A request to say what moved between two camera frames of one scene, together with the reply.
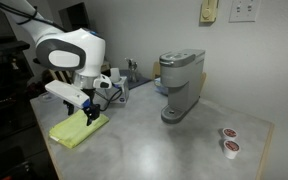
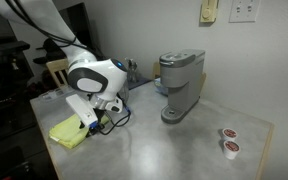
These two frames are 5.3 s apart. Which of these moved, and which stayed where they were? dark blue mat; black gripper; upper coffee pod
Moved: black gripper
Stayed: upper coffee pod; dark blue mat
